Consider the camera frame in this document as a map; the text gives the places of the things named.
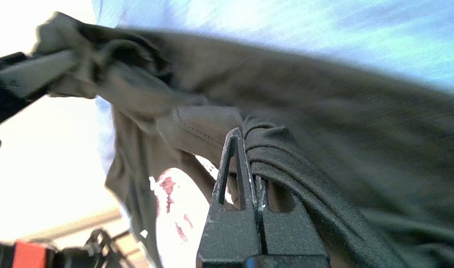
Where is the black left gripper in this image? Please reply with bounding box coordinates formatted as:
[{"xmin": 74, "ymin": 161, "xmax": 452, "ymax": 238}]
[{"xmin": 0, "ymin": 51, "xmax": 49, "ymax": 126}]

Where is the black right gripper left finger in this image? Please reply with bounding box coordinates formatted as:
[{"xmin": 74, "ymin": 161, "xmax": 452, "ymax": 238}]
[{"xmin": 196, "ymin": 128, "xmax": 262, "ymax": 268}]

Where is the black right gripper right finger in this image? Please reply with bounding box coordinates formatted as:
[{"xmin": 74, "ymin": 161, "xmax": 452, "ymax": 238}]
[{"xmin": 254, "ymin": 175, "xmax": 331, "ymax": 268}]

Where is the black moon print t-shirt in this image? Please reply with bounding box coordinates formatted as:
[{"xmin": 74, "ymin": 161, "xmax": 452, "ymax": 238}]
[{"xmin": 0, "ymin": 11, "xmax": 454, "ymax": 268}]

